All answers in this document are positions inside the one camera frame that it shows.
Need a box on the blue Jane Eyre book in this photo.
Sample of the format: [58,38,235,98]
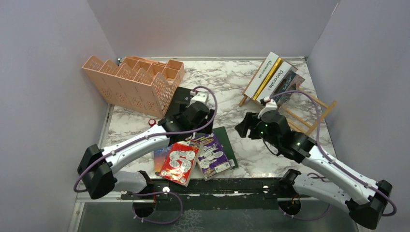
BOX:
[153,146,172,176]

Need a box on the brown Decorate Furniture book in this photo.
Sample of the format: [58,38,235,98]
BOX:
[256,60,296,101]

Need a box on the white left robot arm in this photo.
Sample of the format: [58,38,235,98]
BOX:
[73,101,217,200]

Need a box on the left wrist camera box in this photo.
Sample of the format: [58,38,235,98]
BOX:
[190,90,209,105]

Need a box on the white Afternoon Tea book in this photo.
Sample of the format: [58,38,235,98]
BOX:
[243,52,279,98]

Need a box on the yellow Little Prince book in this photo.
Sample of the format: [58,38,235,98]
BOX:
[252,57,283,100]

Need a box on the black hardcover book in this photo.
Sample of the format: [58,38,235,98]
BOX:
[165,87,192,117]

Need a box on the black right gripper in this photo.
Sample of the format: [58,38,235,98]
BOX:
[235,111,280,148]

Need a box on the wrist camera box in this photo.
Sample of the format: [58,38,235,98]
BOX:
[258,96,278,119]
[190,90,209,105]

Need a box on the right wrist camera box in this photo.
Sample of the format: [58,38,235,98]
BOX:
[258,96,278,119]

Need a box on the dark green thin book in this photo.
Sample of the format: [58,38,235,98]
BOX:
[213,127,239,169]

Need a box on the purple comic paperback book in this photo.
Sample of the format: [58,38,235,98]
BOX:
[193,132,232,181]

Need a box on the wooden book rack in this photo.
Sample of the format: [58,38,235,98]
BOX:
[237,58,337,137]

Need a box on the peach plastic file organizer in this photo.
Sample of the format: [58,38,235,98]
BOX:
[82,56,185,117]

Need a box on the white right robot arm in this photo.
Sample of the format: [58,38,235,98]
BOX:
[235,110,393,230]

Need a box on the Little Women book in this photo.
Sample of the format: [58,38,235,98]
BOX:
[273,71,305,107]

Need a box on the red comic paperback book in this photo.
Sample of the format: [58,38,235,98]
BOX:
[159,140,203,187]

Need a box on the small red capped object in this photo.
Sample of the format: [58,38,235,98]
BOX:
[148,118,157,127]

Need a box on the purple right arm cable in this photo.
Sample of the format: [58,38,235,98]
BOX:
[260,89,398,222]

